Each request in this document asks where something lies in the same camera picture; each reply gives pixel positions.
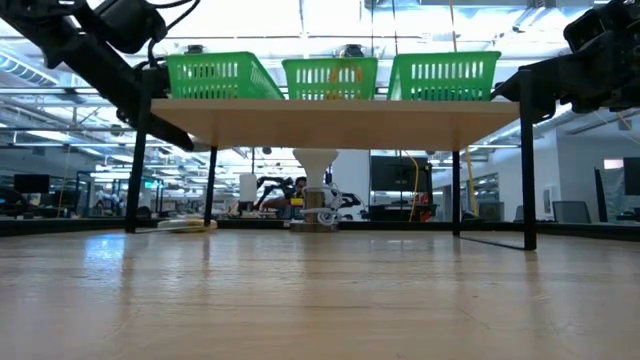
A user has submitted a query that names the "dark standing panel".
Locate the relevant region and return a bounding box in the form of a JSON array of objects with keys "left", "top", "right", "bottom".
[{"left": 593, "top": 166, "right": 626, "bottom": 225}]

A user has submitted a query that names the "person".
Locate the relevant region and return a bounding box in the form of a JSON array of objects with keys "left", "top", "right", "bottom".
[{"left": 259, "top": 176, "right": 309, "bottom": 220}]

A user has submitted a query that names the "white wall poster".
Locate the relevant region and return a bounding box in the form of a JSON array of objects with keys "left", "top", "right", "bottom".
[{"left": 541, "top": 184, "right": 557, "bottom": 217}]

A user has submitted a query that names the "grey chair back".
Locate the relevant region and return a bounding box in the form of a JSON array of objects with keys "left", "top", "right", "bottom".
[{"left": 551, "top": 200, "right": 593, "bottom": 224}]

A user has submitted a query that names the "dark grey cabinet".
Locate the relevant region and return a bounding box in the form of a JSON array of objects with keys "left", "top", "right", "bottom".
[{"left": 477, "top": 199, "right": 505, "bottom": 223}]

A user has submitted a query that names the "dark background object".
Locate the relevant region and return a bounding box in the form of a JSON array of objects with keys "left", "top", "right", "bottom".
[{"left": 0, "top": 185, "right": 37, "bottom": 219}]

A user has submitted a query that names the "black computer monitor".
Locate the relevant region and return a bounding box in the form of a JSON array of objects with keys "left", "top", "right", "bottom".
[
  {"left": 13, "top": 173, "right": 52, "bottom": 195},
  {"left": 370, "top": 155, "right": 432, "bottom": 193},
  {"left": 622, "top": 156, "right": 640, "bottom": 197}
]

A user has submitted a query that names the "yellow ceiling cable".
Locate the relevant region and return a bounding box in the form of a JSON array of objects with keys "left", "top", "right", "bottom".
[{"left": 594, "top": 110, "right": 634, "bottom": 132}]

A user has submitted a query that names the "black background workstation frame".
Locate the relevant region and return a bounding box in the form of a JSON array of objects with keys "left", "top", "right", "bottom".
[{"left": 74, "top": 169, "right": 165, "bottom": 217}]

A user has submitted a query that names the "white-lidded jar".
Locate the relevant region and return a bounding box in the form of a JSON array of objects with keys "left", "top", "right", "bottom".
[{"left": 289, "top": 148, "right": 341, "bottom": 233}]

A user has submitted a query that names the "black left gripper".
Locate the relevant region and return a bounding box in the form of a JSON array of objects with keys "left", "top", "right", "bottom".
[{"left": 115, "top": 64, "right": 196, "bottom": 153}]

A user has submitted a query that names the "white cylinder object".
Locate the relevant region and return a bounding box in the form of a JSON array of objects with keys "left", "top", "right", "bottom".
[{"left": 238, "top": 172, "right": 258, "bottom": 204}]

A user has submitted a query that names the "white coiled cable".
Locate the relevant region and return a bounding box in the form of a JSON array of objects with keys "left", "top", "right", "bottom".
[{"left": 299, "top": 184, "right": 345, "bottom": 227}]

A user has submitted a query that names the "silver ventilation duct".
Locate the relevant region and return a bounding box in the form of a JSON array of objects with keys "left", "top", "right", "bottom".
[{"left": 469, "top": 107, "right": 640, "bottom": 147}]

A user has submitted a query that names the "yellow packet white label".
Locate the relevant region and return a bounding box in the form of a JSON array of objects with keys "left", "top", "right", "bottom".
[{"left": 156, "top": 217, "right": 219, "bottom": 235}]

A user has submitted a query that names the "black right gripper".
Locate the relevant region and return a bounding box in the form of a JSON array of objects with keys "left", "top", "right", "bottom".
[{"left": 491, "top": 0, "right": 640, "bottom": 125}]

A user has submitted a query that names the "green three-compartment tray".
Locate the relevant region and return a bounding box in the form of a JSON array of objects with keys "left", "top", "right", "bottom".
[{"left": 124, "top": 68, "right": 538, "bottom": 252}]

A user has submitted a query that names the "green plastic basket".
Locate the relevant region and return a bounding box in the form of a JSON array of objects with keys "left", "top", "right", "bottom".
[
  {"left": 281, "top": 56, "right": 380, "bottom": 101},
  {"left": 166, "top": 51, "right": 285, "bottom": 101},
  {"left": 387, "top": 50, "right": 503, "bottom": 103}
]

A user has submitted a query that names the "black background desk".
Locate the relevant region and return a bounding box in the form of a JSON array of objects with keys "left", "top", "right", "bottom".
[{"left": 368, "top": 202, "right": 437, "bottom": 223}]

